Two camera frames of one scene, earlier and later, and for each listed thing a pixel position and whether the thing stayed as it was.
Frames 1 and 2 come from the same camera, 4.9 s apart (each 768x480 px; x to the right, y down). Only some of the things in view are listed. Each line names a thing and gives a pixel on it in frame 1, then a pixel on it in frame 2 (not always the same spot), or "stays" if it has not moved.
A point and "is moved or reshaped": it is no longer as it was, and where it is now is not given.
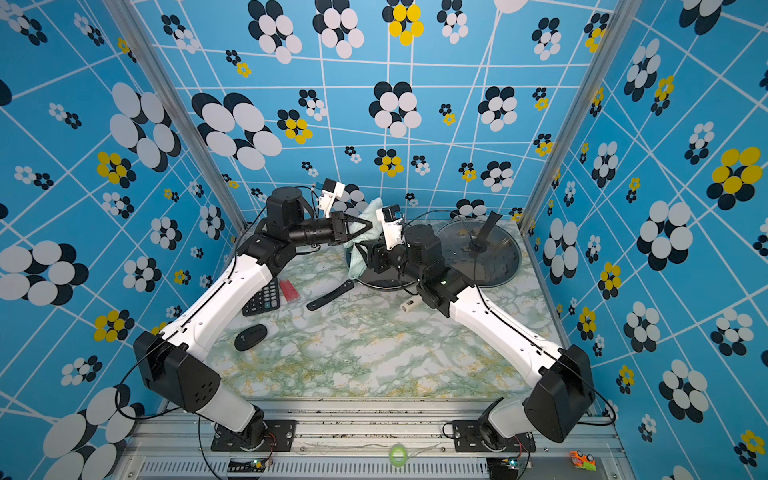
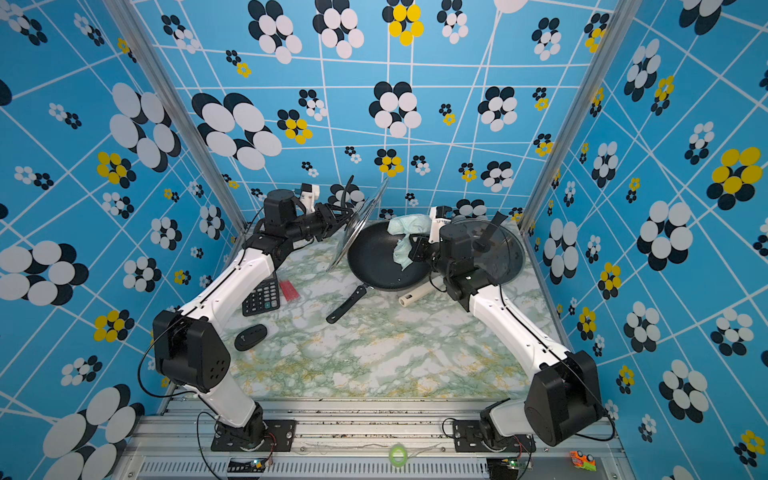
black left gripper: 340,228 stays
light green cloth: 363,227 is moved or reshaped
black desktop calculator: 266,300 stays
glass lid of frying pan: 387,280 to 356,225
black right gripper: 381,255 to 421,247
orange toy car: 583,461 stays
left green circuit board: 252,466 stays
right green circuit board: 511,463 stays
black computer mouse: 249,336 stays
